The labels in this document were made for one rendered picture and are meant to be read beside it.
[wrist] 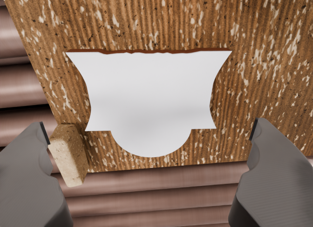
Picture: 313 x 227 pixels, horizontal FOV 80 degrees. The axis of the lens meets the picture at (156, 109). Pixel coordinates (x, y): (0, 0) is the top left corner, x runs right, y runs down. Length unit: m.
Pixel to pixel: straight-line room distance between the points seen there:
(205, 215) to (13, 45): 0.33
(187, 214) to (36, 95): 0.27
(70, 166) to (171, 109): 0.10
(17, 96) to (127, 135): 0.11
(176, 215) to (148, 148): 0.18
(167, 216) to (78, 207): 0.14
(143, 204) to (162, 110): 0.18
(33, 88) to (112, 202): 0.19
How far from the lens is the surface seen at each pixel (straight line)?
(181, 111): 0.16
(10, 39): 0.20
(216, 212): 0.35
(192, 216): 0.35
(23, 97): 0.22
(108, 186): 0.28
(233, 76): 0.17
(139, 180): 0.27
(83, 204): 0.33
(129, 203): 0.31
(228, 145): 0.21
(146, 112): 0.16
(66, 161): 0.19
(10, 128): 0.25
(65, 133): 0.18
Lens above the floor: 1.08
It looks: 59 degrees down
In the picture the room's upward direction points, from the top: 177 degrees clockwise
